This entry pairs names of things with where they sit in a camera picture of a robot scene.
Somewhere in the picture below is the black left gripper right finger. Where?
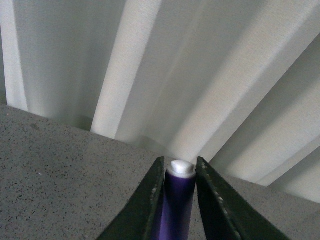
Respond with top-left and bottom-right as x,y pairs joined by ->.
195,156 -> 288,240

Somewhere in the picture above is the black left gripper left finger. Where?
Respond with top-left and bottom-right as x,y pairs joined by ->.
98,156 -> 165,240

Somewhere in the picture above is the purple highlighter pen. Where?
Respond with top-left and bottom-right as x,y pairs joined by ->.
150,159 -> 196,240

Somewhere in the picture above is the white pleated curtain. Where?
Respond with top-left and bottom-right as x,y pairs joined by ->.
0,0 -> 320,202

